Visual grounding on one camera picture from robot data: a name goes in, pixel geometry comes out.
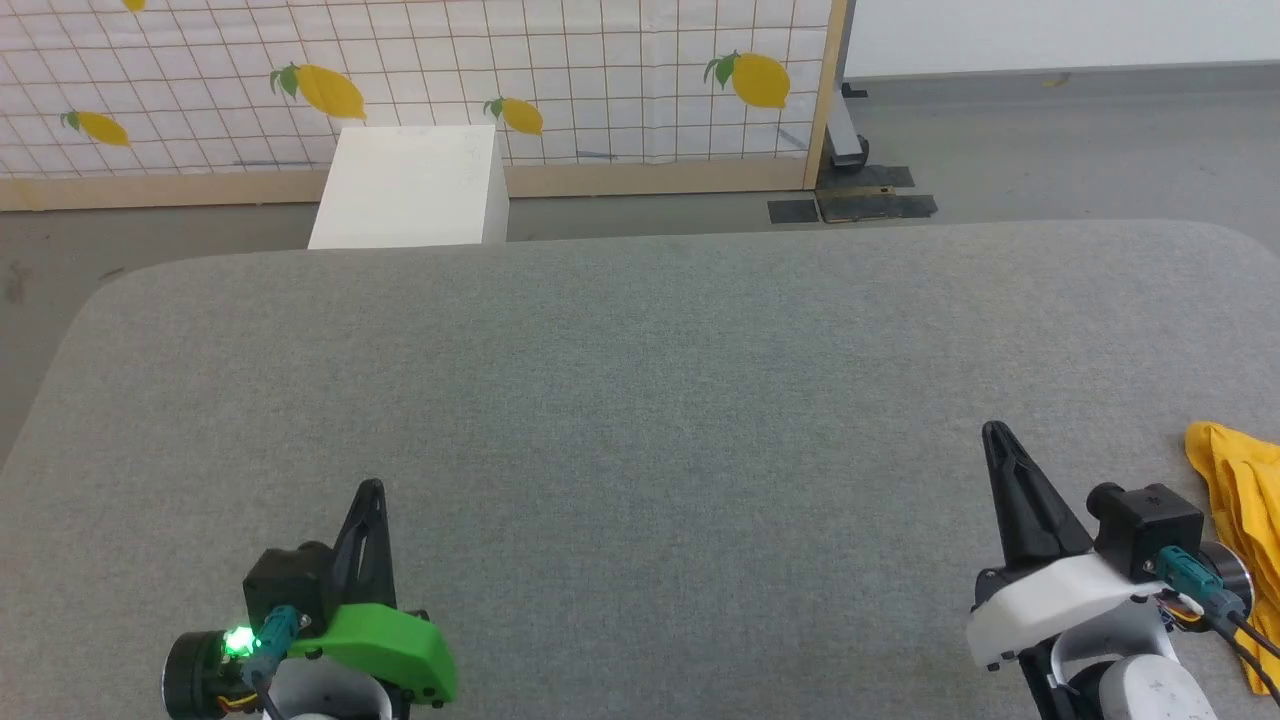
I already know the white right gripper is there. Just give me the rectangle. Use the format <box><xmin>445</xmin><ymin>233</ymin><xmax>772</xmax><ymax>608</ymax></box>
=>
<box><xmin>965</xmin><ymin>420</ymin><xmax>1171</xmax><ymax>671</ymax></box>

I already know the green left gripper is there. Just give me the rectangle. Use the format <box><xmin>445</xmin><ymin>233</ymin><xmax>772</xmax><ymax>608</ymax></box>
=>
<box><xmin>290</xmin><ymin>478</ymin><xmax>459</xmax><ymax>706</ymax></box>

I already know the yellow printed t-shirt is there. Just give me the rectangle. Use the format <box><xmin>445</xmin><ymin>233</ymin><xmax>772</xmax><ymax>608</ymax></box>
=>
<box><xmin>1185</xmin><ymin>421</ymin><xmax>1280</xmax><ymax>696</ymax></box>

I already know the grey fabric sofa cushion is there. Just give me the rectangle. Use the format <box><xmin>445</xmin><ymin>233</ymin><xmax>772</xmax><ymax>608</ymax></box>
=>
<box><xmin>0</xmin><ymin>218</ymin><xmax>1280</xmax><ymax>720</ymax></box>

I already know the large black floor mat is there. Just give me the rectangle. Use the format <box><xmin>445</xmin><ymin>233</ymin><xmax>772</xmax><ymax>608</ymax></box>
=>
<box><xmin>818</xmin><ymin>165</ymin><xmax>939</xmax><ymax>223</ymax></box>

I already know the white box cabinet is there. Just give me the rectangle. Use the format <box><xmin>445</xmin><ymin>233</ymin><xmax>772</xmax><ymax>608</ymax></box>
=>
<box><xmin>307</xmin><ymin>125</ymin><xmax>511</xmax><ymax>251</ymax></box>

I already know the grey metal stand leg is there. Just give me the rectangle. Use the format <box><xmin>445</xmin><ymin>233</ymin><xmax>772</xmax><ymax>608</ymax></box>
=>
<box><xmin>828</xmin><ymin>0</ymin><xmax>871</xmax><ymax>169</ymax></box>

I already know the lemon print partition screen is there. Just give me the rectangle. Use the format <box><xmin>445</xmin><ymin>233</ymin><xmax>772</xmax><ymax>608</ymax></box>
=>
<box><xmin>0</xmin><ymin>0</ymin><xmax>849</xmax><ymax>213</ymax></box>

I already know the left black cable teal plug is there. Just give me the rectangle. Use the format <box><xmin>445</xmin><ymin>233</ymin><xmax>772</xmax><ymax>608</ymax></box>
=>
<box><xmin>240</xmin><ymin>605</ymin><xmax>306</xmax><ymax>720</ymax></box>

